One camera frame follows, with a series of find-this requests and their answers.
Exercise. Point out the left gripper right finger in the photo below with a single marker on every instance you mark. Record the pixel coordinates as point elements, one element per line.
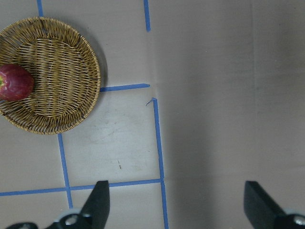
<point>264,213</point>

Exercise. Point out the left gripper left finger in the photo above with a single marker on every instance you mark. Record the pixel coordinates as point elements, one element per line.
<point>94,213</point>

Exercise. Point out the round wicker basket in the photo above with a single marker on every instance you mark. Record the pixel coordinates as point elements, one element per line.
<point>66,74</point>

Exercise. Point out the dark red apple in basket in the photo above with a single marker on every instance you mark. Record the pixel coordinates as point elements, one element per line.
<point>16,83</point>

